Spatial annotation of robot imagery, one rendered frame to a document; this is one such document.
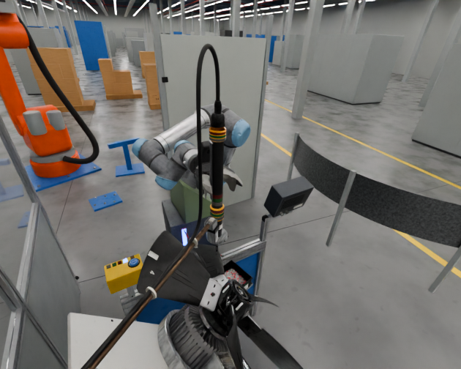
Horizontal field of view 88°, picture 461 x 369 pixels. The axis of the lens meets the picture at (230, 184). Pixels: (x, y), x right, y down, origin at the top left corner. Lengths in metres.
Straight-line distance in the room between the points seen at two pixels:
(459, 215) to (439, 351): 1.06
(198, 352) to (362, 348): 1.72
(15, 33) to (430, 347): 5.39
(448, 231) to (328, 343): 1.34
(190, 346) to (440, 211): 2.19
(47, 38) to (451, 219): 11.11
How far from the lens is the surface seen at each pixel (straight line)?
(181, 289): 0.82
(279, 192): 1.42
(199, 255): 1.10
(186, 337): 0.92
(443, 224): 2.66
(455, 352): 2.82
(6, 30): 4.42
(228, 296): 0.89
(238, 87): 2.77
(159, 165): 0.91
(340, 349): 2.37
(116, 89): 9.88
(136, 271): 1.24
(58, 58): 8.50
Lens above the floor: 1.99
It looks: 31 degrees down
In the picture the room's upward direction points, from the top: 2 degrees clockwise
